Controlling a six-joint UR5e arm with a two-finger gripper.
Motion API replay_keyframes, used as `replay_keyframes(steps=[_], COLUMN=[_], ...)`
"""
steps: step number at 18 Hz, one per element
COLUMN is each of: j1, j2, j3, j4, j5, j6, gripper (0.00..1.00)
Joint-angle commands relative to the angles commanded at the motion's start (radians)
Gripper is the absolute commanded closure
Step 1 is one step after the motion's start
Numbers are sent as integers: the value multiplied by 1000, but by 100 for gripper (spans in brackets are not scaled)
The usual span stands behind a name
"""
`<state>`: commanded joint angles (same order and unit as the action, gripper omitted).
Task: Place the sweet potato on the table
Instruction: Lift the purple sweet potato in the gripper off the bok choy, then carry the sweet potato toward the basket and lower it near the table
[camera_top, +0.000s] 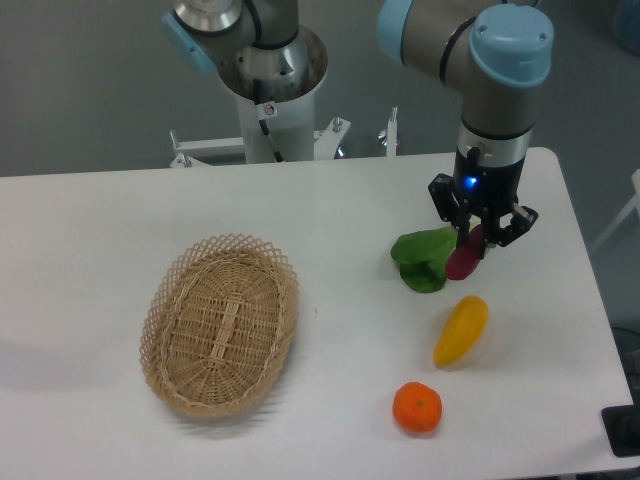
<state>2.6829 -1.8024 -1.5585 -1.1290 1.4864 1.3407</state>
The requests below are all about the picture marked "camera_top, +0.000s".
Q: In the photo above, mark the black device at table edge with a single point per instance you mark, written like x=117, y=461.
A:
x=622, y=429

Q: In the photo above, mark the blue object top right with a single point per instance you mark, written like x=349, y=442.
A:
x=626, y=24

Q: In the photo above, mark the orange tangerine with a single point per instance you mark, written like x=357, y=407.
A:
x=417, y=408

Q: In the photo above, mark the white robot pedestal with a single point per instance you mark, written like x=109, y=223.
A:
x=274, y=92

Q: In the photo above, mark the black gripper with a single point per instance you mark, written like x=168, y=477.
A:
x=488, y=192

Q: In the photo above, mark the green bok choy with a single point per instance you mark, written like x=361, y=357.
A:
x=422, y=256

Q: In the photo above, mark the purple sweet potato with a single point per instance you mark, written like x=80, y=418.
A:
x=465, y=258

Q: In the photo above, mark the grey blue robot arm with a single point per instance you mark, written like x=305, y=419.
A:
x=496, y=54

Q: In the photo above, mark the white frame at right edge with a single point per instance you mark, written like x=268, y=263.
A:
x=622, y=221

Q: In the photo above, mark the white metal base frame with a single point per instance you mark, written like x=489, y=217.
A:
x=327, y=145

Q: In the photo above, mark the woven wicker basket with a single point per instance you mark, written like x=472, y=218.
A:
x=220, y=326

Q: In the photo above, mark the yellow mango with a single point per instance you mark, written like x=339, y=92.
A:
x=462, y=330

